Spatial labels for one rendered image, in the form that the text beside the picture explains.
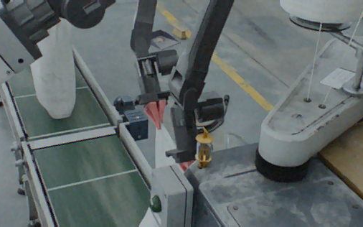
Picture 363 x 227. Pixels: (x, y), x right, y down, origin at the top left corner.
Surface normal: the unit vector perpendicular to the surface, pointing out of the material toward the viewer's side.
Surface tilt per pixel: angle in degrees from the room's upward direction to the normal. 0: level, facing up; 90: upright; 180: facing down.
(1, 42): 90
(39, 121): 0
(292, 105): 0
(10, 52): 90
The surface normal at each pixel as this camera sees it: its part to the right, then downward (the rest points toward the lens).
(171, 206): 0.42, 0.44
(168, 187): 0.06, -0.88
